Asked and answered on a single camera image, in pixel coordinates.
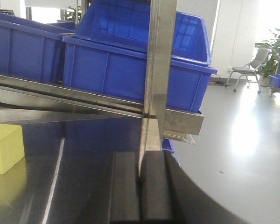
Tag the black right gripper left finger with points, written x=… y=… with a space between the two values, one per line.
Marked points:
x=124 y=195

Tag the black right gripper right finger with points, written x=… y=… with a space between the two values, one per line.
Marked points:
x=169 y=196

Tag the yellow foam block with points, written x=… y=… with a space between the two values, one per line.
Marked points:
x=11 y=146

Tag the stainless steel shelf rack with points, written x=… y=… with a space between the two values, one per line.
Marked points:
x=158 y=121

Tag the blue plastic bin front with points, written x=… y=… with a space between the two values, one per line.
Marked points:
x=119 y=72

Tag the distant blue bin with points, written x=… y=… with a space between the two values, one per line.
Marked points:
x=279 y=79

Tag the green potted plant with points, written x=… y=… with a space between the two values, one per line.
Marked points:
x=272 y=64

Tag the grey office chair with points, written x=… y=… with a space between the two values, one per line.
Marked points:
x=252 y=69

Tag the blue plastic bin tilted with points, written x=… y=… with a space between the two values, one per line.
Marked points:
x=125 y=24

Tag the blue plastic bin left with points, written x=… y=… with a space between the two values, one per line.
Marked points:
x=31 y=50

